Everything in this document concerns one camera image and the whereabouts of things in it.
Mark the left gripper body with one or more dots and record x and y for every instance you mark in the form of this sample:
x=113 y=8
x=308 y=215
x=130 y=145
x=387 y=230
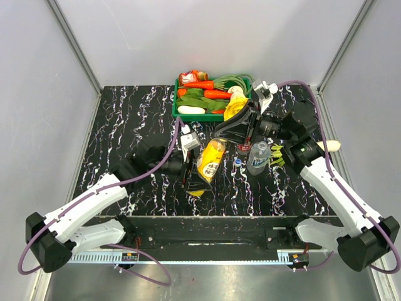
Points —
x=186 y=175

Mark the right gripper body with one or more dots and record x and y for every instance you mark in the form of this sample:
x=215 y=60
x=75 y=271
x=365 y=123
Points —
x=255 y=120

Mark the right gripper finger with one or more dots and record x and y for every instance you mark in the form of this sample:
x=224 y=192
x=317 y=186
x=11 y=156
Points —
x=236 y=134
x=241 y=118

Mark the red label water bottle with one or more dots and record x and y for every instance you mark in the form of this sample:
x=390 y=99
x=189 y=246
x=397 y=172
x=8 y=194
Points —
x=243 y=149

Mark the yellow juice bottle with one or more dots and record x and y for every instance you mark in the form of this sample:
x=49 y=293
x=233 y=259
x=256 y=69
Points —
x=209 y=161

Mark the blue label water bottle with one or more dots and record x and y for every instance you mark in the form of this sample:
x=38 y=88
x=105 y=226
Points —
x=258 y=158

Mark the white bottle cap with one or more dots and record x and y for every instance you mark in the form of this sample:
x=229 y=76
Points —
x=237 y=162

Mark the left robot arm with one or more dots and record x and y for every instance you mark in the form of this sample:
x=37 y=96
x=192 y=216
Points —
x=55 y=237

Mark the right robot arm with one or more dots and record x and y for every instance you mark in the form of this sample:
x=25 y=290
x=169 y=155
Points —
x=365 y=235

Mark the yellow toy cabbage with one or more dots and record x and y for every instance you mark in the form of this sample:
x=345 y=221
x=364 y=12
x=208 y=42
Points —
x=235 y=105

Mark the toy mushroom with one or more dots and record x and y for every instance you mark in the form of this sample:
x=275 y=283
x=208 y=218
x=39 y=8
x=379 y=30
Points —
x=236 y=90

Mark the green plastic tray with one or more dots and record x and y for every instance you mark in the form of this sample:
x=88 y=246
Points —
x=216 y=116

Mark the green toy scallions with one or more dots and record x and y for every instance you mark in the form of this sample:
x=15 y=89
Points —
x=225 y=82

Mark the toy celery stalk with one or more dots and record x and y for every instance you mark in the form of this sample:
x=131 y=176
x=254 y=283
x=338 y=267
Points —
x=276 y=156

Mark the lower toy carrot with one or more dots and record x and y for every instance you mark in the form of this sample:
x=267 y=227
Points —
x=217 y=94

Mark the toy carrot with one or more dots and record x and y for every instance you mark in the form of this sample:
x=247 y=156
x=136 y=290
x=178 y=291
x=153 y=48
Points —
x=206 y=85
x=217 y=94

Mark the upper toy carrot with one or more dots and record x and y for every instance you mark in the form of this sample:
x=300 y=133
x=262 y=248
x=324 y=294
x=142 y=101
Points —
x=206 y=85

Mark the green toy leafy vegetable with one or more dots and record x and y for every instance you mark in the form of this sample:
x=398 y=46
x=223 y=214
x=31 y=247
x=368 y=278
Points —
x=195 y=98

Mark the white toy radish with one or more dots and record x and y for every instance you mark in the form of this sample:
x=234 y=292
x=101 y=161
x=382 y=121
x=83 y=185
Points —
x=188 y=110

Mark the red white snack packet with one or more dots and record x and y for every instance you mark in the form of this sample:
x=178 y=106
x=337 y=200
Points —
x=193 y=76

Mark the small toy tomato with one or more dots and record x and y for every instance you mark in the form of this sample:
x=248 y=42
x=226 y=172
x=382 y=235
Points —
x=181 y=92

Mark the pale toy corn cob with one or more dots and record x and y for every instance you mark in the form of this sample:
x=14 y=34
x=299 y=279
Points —
x=331 y=145

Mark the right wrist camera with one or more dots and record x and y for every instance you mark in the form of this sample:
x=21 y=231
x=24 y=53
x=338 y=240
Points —
x=265 y=93

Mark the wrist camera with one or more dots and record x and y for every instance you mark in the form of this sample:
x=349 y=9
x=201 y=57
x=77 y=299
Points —
x=265 y=93
x=189 y=140

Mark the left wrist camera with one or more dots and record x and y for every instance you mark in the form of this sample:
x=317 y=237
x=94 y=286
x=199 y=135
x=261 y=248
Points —
x=189 y=140

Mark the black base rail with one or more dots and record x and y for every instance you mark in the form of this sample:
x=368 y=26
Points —
x=213 y=238

